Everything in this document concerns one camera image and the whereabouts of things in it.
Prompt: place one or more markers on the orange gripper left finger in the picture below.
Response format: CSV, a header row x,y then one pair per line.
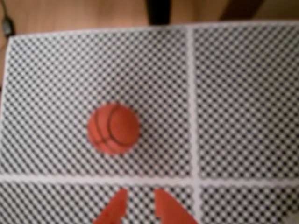
x,y
114,210

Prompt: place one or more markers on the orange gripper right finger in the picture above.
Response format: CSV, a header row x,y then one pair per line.
x,y
171,210

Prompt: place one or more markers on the small orange basketball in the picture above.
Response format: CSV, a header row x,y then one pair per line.
x,y
114,128

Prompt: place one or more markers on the black post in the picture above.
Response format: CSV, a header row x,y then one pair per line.
x,y
158,11

